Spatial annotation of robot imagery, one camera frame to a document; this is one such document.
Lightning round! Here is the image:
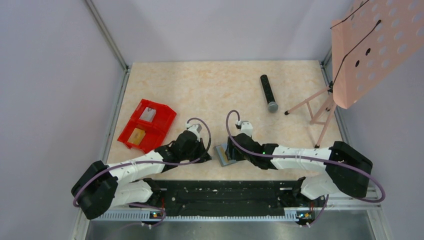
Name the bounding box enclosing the grey card holder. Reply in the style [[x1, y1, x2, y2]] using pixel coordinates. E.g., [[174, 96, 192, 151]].
[[214, 143, 237, 167]]

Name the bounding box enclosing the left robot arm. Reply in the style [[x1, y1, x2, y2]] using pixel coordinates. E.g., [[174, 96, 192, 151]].
[[71, 130, 212, 220]]

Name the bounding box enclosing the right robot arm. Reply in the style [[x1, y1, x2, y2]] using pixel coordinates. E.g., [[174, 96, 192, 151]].
[[226, 133, 373, 200]]

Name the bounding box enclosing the gold card in bin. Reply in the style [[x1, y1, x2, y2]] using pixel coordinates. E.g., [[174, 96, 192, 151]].
[[127, 128, 146, 146]]

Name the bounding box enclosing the red plastic bin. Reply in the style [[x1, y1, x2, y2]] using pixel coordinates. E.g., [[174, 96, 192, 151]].
[[117, 99, 177, 153]]

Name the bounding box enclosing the black microphone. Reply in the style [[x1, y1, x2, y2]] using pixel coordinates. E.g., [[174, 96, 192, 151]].
[[260, 74, 279, 113]]

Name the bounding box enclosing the pink music stand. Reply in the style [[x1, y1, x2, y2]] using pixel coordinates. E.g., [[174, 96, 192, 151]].
[[284, 0, 424, 149]]

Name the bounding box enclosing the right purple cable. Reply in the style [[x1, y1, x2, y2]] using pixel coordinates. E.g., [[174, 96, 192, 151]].
[[225, 109, 387, 226]]

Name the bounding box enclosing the purple cable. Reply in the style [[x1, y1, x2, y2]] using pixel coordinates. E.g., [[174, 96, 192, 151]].
[[225, 109, 387, 226], [72, 117, 213, 229]]

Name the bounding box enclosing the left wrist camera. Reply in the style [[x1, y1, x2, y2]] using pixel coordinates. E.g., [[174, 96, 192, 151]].
[[185, 122, 203, 135]]

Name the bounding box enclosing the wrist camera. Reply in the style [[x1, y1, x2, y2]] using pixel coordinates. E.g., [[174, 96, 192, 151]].
[[235, 120, 253, 138], [185, 122, 203, 135]]

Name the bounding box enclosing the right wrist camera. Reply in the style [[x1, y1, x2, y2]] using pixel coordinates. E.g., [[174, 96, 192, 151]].
[[235, 120, 253, 138]]

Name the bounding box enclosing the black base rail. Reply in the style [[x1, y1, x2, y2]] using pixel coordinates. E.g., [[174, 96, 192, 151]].
[[143, 178, 325, 218]]

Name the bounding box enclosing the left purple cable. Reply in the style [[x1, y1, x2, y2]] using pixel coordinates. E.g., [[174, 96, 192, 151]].
[[72, 117, 213, 229]]

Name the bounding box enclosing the aluminium frame post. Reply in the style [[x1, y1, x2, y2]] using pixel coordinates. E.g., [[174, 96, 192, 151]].
[[82, 0, 129, 72]]

